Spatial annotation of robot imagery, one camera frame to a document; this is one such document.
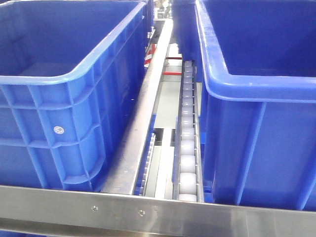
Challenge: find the left shelf blue crate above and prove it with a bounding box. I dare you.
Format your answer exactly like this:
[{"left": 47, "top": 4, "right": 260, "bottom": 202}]
[{"left": 0, "top": 0, "right": 145, "bottom": 192}]

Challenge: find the shelf blue crate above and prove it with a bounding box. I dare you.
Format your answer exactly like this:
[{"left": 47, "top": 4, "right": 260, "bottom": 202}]
[
  {"left": 0, "top": 0, "right": 145, "bottom": 192},
  {"left": 196, "top": 0, "right": 316, "bottom": 211}
]

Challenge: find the right shelf blue crate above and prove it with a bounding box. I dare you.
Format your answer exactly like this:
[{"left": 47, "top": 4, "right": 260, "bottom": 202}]
[{"left": 196, "top": 0, "right": 316, "bottom": 211}]

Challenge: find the white roller track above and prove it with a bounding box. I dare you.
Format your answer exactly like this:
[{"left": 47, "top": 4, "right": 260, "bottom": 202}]
[{"left": 172, "top": 60, "right": 204, "bottom": 203}]

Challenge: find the lower roller track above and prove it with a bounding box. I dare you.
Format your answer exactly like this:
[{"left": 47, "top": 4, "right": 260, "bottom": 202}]
[{"left": 134, "top": 133, "right": 156, "bottom": 196}]

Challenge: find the steel divider rail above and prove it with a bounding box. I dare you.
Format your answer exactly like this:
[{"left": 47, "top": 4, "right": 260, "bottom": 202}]
[{"left": 101, "top": 19, "right": 173, "bottom": 195}]

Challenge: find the steel shelf front rail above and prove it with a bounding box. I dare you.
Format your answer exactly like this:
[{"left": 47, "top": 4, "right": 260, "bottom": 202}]
[{"left": 0, "top": 186, "right": 316, "bottom": 237}]

